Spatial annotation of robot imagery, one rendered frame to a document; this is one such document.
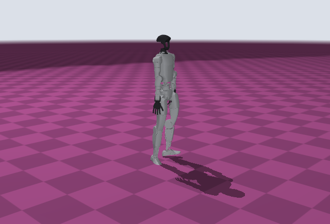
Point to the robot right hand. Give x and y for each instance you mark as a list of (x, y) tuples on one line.
[(157, 105)]

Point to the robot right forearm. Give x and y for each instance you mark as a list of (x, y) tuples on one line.
[(158, 87)]

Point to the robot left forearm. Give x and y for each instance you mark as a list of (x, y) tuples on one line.
[(173, 84)]

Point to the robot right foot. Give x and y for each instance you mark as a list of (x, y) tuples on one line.
[(155, 160)]

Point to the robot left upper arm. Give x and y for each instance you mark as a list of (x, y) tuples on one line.
[(174, 72)]

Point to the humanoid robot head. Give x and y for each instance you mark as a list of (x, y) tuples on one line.
[(163, 39)]

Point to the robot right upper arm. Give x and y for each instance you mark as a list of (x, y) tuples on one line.
[(157, 66)]

